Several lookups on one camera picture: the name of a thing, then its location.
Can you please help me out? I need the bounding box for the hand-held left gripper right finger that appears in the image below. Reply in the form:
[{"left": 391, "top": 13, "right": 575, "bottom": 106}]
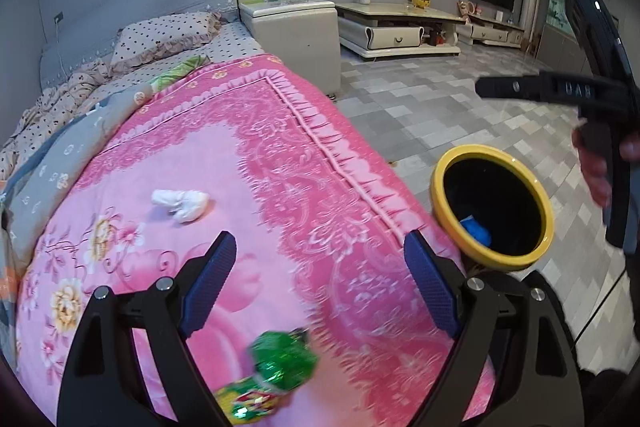
[{"left": 404, "top": 229, "right": 586, "bottom": 427}]

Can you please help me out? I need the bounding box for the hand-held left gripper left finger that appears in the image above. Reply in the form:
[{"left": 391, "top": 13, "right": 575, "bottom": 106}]
[{"left": 56, "top": 231, "right": 238, "bottom": 427}]

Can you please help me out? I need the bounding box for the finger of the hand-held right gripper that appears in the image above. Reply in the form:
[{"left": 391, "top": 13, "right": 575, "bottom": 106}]
[{"left": 475, "top": 74, "right": 546, "bottom": 104}]

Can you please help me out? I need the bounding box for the yellow rimmed trash bin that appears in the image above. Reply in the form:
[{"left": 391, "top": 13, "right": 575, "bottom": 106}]
[{"left": 431, "top": 146, "right": 571, "bottom": 338}]

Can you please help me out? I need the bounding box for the green foil wrapper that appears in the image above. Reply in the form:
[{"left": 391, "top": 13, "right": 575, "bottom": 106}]
[{"left": 248, "top": 329, "right": 320, "bottom": 392}]

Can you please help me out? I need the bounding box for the person's right hand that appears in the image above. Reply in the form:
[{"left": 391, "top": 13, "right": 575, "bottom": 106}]
[{"left": 571, "top": 117, "right": 640, "bottom": 208}]

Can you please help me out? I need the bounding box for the cream television cabinet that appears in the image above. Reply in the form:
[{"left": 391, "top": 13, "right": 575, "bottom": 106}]
[{"left": 457, "top": 14, "right": 526, "bottom": 48}]

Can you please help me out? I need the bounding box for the blue crumpled wrapper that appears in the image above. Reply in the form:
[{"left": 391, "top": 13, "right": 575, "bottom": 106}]
[{"left": 460, "top": 214, "right": 494, "bottom": 246}]

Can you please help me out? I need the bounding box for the white crumpled tissue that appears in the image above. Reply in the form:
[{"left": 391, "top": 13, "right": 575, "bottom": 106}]
[{"left": 151, "top": 188, "right": 211, "bottom": 225}]

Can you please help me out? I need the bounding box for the white standing air conditioner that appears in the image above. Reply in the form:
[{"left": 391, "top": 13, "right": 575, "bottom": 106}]
[{"left": 520, "top": 0, "right": 544, "bottom": 52}]

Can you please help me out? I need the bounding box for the yellow green snack wrapper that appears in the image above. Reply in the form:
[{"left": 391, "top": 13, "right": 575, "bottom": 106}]
[{"left": 212, "top": 374, "right": 281, "bottom": 425}]

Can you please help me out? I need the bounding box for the cream coffee table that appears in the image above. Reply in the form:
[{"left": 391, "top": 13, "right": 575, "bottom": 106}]
[{"left": 335, "top": 1, "right": 468, "bottom": 58}]

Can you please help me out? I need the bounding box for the pink floral blanket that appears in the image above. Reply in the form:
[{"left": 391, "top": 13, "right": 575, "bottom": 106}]
[{"left": 15, "top": 53, "right": 496, "bottom": 427}]

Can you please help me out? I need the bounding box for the grey floral quilt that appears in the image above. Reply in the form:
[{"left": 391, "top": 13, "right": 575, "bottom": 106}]
[{"left": 0, "top": 82, "right": 157, "bottom": 348}]

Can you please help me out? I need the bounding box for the person's dark clothing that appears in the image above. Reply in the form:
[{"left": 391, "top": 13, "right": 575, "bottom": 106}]
[{"left": 575, "top": 366, "right": 640, "bottom": 427}]

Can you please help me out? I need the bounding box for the green floral cloth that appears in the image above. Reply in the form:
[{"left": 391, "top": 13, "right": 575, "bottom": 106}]
[{"left": 150, "top": 55, "right": 211, "bottom": 90}]

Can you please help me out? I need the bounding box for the white bedside cabinet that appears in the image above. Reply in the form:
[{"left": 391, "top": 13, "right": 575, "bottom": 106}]
[{"left": 232, "top": 0, "right": 342, "bottom": 100}]

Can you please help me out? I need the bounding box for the polka dot duvet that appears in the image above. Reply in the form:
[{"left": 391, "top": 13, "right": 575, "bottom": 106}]
[{"left": 0, "top": 57, "right": 132, "bottom": 180}]

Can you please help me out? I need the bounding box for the polka dot bed sheet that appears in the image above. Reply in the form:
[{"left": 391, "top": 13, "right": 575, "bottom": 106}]
[{"left": 200, "top": 22, "right": 266, "bottom": 63}]

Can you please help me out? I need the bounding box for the polka dot pillow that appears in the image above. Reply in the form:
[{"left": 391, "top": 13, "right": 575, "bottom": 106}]
[{"left": 111, "top": 11, "right": 223, "bottom": 68}]

